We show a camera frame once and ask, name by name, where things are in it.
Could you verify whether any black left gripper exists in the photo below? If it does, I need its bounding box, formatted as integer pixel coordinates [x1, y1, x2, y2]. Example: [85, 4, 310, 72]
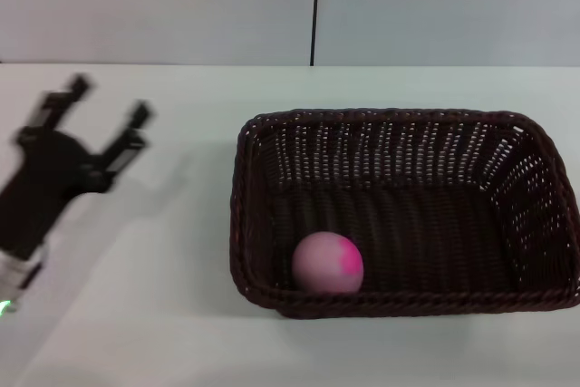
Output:
[0, 73, 156, 262]

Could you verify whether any pink peach toy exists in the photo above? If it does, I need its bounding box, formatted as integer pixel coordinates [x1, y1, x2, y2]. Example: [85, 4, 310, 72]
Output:
[291, 231, 365, 295]

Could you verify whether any black woven rectangular basket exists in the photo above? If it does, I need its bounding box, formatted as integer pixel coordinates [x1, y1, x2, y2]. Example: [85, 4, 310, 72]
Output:
[229, 108, 580, 321]

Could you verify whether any black vertical wall strip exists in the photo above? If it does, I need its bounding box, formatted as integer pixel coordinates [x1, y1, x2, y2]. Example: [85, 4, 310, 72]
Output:
[309, 0, 323, 67]

